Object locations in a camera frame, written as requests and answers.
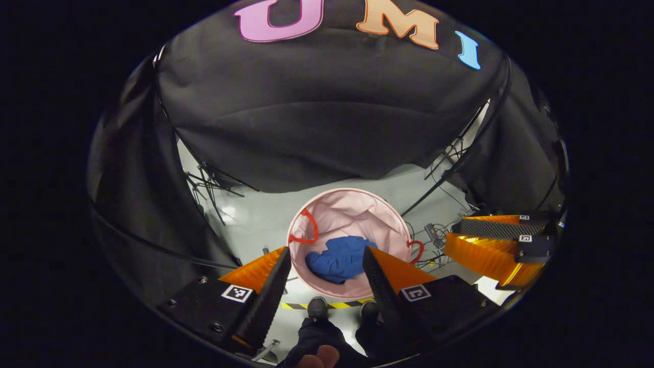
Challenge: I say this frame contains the person's black trousers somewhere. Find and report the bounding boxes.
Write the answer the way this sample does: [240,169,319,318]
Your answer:
[278,318,391,368]

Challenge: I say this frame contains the yellow black floor tape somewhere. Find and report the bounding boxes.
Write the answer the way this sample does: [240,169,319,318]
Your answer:
[281,299,376,310]

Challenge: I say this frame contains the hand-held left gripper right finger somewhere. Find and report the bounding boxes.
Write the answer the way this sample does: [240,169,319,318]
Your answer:
[362,246,499,358]

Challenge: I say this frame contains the person's left shoe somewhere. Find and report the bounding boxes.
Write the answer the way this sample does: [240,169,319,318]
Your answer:
[308,297,329,321]

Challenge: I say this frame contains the black backdrop cloth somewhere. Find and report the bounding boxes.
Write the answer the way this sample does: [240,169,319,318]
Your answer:
[87,0,570,307]

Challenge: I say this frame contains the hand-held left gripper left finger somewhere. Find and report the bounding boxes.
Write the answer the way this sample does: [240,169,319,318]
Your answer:
[156,246,292,356]

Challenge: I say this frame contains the tangle of floor cables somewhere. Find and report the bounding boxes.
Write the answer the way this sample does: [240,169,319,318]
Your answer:
[406,217,478,269]

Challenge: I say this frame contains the blue button shirt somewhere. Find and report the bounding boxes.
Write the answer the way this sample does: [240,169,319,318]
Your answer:
[305,236,380,285]

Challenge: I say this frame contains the black backdrop stand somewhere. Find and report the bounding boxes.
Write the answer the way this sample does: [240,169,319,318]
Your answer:
[424,130,473,179]
[184,161,259,225]

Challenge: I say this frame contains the pink laundry hamper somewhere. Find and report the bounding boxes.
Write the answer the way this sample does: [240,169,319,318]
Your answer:
[286,188,425,301]

